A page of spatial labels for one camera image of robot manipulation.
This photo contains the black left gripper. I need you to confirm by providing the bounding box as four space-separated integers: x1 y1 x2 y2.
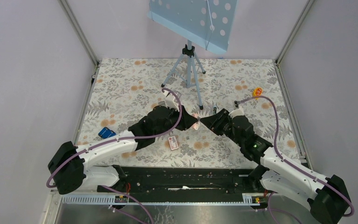
154 103 197 137

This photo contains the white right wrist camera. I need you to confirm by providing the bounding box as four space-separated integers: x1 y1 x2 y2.
229 101 244 118

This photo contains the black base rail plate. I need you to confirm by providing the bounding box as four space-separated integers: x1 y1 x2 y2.
112 165 270 202

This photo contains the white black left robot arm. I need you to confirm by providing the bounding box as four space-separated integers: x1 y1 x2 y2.
46 105 198 195

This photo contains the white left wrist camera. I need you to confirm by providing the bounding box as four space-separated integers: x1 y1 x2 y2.
163 91 179 111

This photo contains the red white staple box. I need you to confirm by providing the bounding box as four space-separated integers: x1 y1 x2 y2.
168 136 179 150

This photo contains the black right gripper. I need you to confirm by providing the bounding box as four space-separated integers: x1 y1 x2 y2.
200 108 244 147

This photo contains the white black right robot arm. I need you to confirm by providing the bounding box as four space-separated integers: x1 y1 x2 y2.
200 109 350 224

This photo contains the blue small box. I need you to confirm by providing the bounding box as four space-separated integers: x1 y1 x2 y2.
98 127 116 139

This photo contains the floral patterned table mat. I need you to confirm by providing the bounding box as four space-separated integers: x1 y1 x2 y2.
76 59 300 168

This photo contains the grey cable duct strip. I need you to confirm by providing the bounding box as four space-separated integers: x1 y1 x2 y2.
62 194 263 207

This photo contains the blue music stand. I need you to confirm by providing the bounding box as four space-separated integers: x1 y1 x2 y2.
147 0 238 110

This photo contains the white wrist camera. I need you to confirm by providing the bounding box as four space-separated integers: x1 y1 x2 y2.
163 91 179 111
229 101 244 118

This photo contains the pink mini stapler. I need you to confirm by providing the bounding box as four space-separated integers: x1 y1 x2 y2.
192 113 200 130

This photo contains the yellow red small toy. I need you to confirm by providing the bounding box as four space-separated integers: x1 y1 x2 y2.
252 87 263 98

